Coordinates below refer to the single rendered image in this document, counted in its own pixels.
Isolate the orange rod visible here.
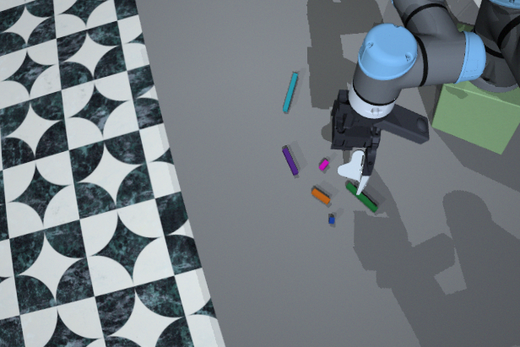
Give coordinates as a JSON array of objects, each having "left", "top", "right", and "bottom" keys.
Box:
[{"left": 311, "top": 188, "right": 330, "bottom": 204}]

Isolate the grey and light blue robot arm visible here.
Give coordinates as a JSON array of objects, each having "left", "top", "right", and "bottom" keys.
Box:
[{"left": 349, "top": 0, "right": 520, "bottom": 144}]

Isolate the short magenta rod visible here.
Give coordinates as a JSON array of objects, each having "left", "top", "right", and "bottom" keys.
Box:
[{"left": 319, "top": 160, "right": 329, "bottom": 171}]

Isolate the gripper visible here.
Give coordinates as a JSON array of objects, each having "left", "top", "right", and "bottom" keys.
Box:
[{"left": 331, "top": 89, "right": 389, "bottom": 195}]

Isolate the purple rod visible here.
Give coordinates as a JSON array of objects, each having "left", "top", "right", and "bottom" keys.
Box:
[{"left": 283, "top": 148, "right": 298, "bottom": 175}]

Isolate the turquoise rod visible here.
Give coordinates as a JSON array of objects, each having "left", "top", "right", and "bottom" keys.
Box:
[{"left": 283, "top": 73, "right": 298, "bottom": 112}]

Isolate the green rod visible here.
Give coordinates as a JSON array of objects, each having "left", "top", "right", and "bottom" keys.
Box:
[{"left": 346, "top": 183, "right": 378, "bottom": 213}]

